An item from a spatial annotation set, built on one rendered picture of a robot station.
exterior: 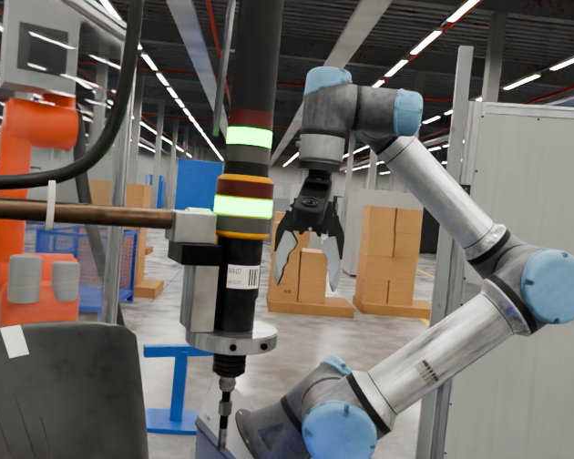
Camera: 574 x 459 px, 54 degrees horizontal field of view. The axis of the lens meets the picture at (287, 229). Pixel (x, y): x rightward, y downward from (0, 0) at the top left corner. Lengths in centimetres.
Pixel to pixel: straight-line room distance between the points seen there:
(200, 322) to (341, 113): 58
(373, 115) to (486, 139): 135
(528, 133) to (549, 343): 78
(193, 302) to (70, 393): 17
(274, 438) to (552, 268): 57
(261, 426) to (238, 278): 73
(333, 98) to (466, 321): 42
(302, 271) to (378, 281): 128
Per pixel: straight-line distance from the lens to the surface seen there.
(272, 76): 43
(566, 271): 99
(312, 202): 84
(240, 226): 41
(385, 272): 855
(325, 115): 92
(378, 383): 97
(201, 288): 41
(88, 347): 57
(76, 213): 39
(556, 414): 243
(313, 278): 795
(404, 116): 94
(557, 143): 231
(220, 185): 42
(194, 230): 40
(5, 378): 54
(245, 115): 42
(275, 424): 112
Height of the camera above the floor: 156
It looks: 3 degrees down
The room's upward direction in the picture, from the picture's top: 5 degrees clockwise
